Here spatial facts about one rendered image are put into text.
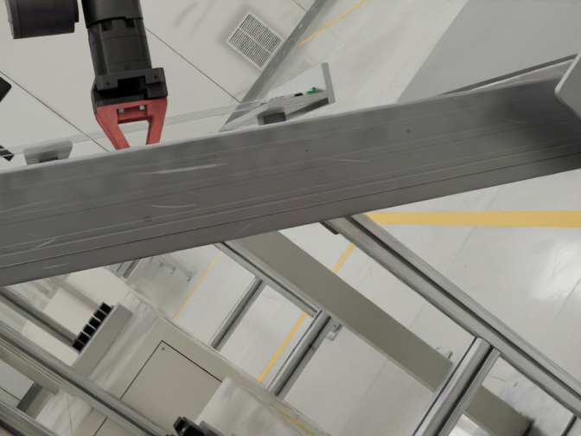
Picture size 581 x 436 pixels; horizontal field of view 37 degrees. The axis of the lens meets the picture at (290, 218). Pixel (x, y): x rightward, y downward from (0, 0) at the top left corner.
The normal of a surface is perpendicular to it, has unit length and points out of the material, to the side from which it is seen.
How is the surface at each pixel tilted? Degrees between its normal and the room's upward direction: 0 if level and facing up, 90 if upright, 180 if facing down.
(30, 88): 90
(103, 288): 90
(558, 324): 0
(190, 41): 90
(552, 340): 0
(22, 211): 90
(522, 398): 0
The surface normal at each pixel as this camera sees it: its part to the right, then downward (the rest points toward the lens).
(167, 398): 0.27, 0.00
